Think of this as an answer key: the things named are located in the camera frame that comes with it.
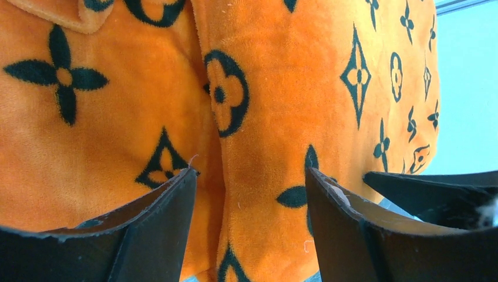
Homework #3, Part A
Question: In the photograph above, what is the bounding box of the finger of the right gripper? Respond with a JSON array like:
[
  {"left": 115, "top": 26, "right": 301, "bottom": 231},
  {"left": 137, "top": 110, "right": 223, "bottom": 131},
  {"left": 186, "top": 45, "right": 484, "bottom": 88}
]
[{"left": 363, "top": 171, "right": 497, "bottom": 230}]

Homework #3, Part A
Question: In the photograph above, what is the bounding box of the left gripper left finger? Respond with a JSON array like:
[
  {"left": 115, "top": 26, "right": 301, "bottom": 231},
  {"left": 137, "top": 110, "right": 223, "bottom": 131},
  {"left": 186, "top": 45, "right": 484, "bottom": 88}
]
[{"left": 1, "top": 168, "right": 197, "bottom": 281}]

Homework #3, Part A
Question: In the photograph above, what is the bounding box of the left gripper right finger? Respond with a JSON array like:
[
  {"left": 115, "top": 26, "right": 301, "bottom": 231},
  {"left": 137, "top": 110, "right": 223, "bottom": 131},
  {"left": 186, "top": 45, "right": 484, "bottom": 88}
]
[{"left": 305, "top": 169, "right": 497, "bottom": 281}]

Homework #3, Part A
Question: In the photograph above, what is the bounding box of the orange patterned pillowcase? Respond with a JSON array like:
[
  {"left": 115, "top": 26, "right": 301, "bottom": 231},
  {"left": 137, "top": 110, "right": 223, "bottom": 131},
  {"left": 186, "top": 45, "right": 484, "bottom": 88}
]
[{"left": 1, "top": 1, "right": 440, "bottom": 281}]

